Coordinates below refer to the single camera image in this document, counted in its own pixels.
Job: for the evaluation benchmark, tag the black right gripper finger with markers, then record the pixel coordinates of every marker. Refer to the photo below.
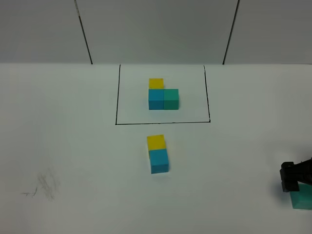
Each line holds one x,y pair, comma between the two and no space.
291,174

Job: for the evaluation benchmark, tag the green template block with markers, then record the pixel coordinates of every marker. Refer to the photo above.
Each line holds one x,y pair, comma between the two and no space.
171,99

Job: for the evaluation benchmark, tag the blue template block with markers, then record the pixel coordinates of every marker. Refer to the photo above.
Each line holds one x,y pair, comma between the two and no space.
156,99

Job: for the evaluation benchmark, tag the yellow template block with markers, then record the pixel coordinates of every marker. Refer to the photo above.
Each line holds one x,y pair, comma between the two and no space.
156,83

